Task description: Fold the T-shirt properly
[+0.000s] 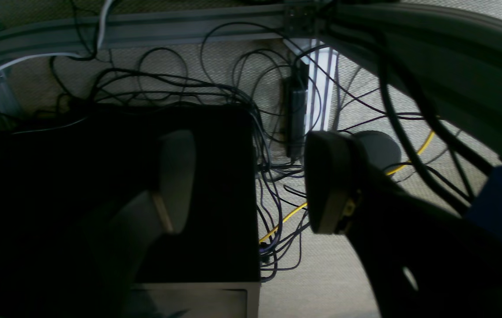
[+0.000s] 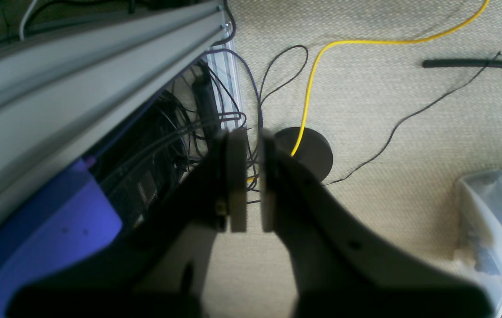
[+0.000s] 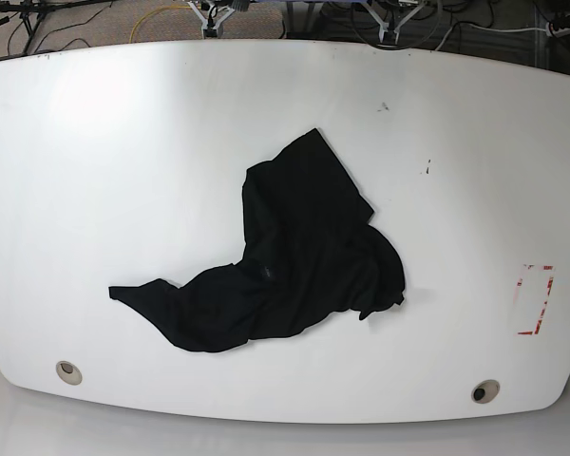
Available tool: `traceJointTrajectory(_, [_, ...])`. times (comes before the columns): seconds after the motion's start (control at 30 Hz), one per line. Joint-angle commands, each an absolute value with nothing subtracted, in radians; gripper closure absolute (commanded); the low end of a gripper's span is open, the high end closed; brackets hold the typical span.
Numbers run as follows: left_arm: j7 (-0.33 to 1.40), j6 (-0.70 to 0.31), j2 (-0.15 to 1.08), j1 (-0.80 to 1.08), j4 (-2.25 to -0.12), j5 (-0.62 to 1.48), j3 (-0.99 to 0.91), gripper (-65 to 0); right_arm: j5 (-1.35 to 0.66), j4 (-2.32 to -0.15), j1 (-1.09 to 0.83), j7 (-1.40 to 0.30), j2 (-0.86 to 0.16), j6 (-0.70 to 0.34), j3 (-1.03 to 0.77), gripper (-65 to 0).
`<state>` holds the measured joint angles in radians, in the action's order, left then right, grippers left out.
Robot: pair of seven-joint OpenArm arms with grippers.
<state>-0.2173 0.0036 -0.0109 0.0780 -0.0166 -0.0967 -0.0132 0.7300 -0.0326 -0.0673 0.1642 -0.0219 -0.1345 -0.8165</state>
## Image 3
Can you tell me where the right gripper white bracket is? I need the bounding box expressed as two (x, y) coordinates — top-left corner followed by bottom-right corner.
(187, 1), (237, 37)

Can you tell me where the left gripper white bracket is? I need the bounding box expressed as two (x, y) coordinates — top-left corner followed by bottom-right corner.
(366, 0), (426, 45)

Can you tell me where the black T-shirt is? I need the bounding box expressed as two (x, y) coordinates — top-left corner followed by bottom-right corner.
(108, 130), (406, 353)

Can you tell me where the white power strip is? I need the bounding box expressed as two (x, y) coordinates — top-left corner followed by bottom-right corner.
(546, 12), (570, 38)

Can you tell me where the red tape rectangle marking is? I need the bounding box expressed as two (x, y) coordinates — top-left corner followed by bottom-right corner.
(511, 264), (555, 335)

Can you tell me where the yellow cable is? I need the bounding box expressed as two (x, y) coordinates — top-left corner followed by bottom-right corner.
(129, 6), (176, 45)

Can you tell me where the right table cable grommet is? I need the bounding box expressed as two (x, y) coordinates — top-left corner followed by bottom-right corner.
(471, 379), (500, 404)

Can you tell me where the table cable grommet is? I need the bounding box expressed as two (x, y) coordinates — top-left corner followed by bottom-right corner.
(55, 361), (83, 386)
(471, 379), (500, 404)

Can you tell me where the left table cable grommet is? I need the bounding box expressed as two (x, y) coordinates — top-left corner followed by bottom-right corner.
(55, 361), (83, 386)

